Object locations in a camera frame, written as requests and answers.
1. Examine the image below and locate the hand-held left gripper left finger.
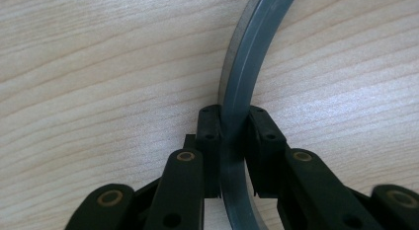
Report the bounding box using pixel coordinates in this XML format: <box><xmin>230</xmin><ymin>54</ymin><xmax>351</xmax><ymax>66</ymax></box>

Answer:
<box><xmin>182</xmin><ymin>104</ymin><xmax>223</xmax><ymax>199</ymax></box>

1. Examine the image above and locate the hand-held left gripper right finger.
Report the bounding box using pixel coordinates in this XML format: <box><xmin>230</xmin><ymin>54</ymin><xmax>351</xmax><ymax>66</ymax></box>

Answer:
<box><xmin>244</xmin><ymin>105</ymin><xmax>292</xmax><ymax>199</ymax></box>

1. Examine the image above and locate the grey bin ring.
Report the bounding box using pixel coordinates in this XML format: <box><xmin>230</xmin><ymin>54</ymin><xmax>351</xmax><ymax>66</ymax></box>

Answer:
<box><xmin>216</xmin><ymin>0</ymin><xmax>300</xmax><ymax>230</ymax></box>

